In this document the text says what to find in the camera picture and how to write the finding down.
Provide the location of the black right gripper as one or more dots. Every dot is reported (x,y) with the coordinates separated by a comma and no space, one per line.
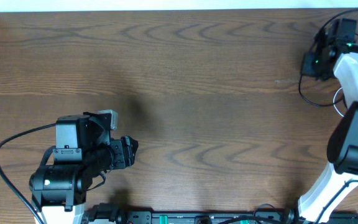
(306,68)

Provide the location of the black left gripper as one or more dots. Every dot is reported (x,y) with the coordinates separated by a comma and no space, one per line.
(125,153)

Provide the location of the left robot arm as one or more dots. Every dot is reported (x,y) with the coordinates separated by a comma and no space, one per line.
(83,150)

